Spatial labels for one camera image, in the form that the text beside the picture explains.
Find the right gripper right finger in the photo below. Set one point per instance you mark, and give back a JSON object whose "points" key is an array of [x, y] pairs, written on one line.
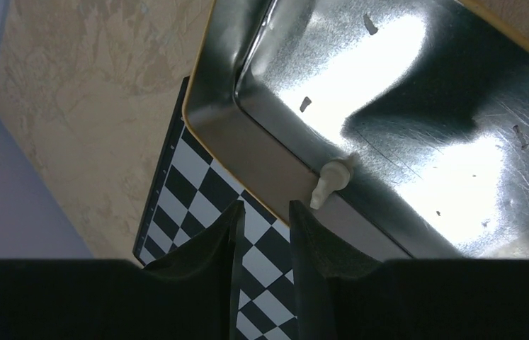
{"points": [[342, 293]]}

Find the black and white chessboard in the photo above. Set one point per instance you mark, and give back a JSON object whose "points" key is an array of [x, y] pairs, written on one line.
{"points": [[189, 191]]}

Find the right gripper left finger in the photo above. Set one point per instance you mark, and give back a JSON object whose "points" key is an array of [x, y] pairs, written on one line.
{"points": [[190, 293]]}

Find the white knight chess piece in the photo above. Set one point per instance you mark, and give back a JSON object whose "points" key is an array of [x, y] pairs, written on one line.
{"points": [[334, 176]]}

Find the yellow tray of white pieces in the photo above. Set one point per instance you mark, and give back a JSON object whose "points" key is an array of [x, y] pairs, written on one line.
{"points": [[427, 103]]}

